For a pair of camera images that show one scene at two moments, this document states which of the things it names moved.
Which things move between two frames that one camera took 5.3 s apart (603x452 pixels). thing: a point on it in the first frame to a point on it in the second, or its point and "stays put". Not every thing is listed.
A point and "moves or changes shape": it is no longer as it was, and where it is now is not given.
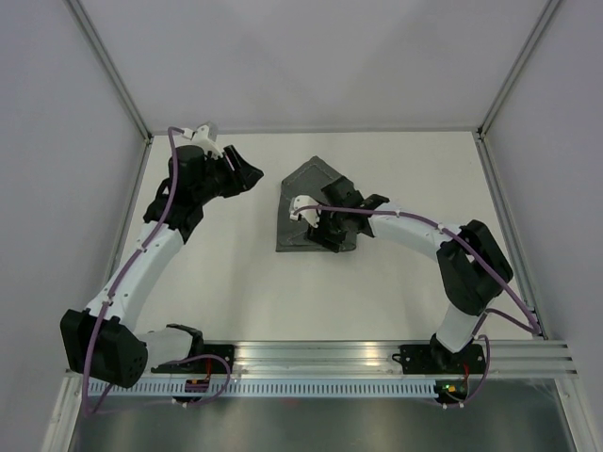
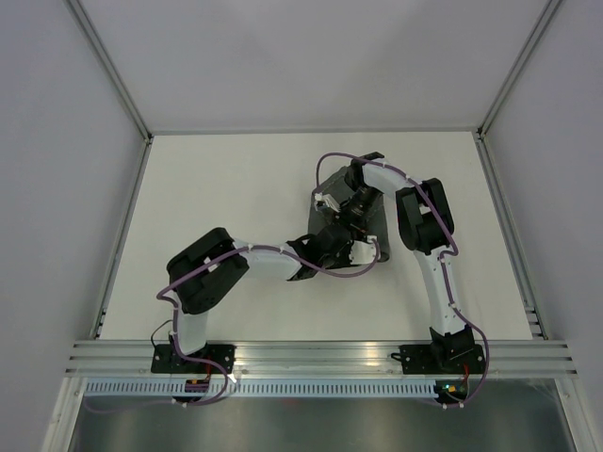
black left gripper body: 220,181 to 340,260
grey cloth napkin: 308,180 moves or changes shape
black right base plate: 434,359 stays put
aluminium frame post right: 545,16 stays put
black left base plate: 203,364 stays put
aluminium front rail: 382,357 stays put
